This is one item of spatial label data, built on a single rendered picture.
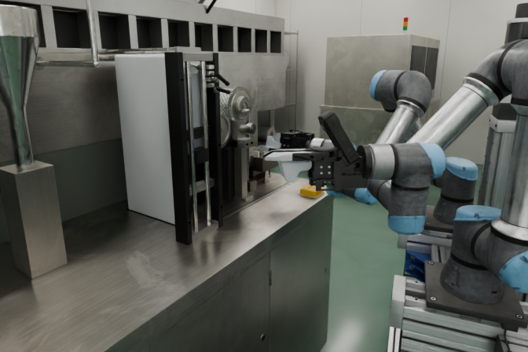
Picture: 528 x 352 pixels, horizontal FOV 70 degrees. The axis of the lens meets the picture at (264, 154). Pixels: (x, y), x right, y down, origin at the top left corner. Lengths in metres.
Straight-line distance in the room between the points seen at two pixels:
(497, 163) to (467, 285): 0.37
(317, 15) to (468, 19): 2.12
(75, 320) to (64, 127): 0.66
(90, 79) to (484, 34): 4.96
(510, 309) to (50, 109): 1.39
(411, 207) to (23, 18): 0.91
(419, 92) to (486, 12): 4.40
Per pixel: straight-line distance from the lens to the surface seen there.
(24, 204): 1.05
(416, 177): 0.82
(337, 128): 0.76
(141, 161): 1.32
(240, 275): 1.16
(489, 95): 1.00
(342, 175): 0.78
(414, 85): 1.33
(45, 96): 1.34
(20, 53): 1.00
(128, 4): 1.52
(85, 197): 1.45
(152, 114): 1.23
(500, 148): 1.29
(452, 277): 1.17
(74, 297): 1.01
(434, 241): 1.64
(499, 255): 1.01
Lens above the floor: 1.42
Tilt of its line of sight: 14 degrees down
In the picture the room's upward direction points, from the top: straight up
